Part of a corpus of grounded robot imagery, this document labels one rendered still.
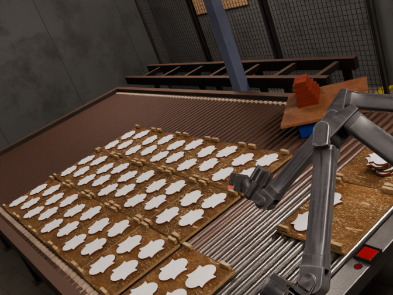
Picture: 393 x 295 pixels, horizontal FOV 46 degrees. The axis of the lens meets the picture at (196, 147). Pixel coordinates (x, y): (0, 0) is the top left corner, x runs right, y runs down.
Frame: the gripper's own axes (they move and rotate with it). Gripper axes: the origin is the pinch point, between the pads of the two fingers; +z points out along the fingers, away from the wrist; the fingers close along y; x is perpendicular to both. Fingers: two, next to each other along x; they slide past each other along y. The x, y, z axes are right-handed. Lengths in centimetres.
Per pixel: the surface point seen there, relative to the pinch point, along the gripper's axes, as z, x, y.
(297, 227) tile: 4.4, 18.1, -26.4
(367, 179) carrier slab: 22, -3, -59
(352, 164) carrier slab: 38, -7, -57
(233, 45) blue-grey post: 196, -61, -2
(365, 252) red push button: -21, 16, -46
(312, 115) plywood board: 84, -24, -45
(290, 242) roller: 1.2, 23.8, -24.0
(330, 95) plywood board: 103, -37, -59
